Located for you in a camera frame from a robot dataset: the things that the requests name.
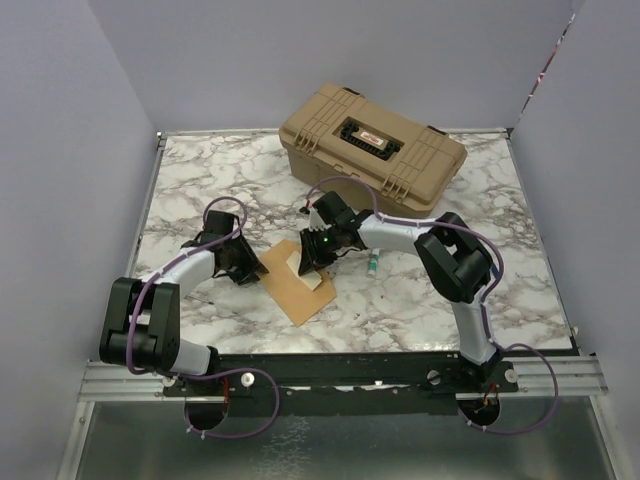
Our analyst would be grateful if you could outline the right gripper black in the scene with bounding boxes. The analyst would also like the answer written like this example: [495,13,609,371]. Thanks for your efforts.
[299,225,343,276]

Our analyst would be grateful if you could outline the brown paper envelope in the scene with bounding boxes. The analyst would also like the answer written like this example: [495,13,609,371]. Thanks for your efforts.
[259,240,336,327]

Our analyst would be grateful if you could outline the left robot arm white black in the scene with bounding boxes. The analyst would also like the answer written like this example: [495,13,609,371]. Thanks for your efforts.
[99,210,268,395]

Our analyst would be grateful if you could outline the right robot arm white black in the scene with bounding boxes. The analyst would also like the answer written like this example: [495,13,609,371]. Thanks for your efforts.
[297,191,501,391]

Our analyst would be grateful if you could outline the green white glue stick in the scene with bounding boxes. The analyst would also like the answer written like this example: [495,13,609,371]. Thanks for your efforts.
[367,249,380,277]

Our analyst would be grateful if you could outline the tan plastic tool case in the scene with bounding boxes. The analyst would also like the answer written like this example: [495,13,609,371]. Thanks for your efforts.
[279,84,468,219]

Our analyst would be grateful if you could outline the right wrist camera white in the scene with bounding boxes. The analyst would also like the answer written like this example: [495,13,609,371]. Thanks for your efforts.
[308,191,349,231]

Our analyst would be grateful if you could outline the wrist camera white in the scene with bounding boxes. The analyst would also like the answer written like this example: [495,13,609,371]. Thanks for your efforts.
[308,191,349,231]
[203,210,239,237]

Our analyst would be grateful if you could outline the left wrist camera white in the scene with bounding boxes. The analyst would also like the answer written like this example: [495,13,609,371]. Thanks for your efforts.
[203,210,239,237]

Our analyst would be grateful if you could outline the black mounting base rail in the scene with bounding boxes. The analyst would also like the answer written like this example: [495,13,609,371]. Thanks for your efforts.
[163,351,518,417]

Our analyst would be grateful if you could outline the aluminium frame rail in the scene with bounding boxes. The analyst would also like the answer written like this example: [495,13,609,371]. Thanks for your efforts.
[79,356,609,402]

